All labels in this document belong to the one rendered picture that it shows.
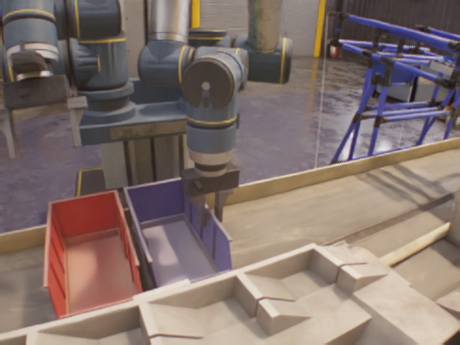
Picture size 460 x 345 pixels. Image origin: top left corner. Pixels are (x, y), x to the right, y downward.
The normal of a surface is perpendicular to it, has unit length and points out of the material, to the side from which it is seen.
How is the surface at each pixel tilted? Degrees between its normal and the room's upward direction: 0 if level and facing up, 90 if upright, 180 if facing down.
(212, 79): 90
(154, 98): 90
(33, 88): 66
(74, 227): 88
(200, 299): 80
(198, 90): 90
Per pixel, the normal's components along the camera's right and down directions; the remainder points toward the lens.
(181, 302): 0.43, 0.28
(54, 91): 0.33, 0.04
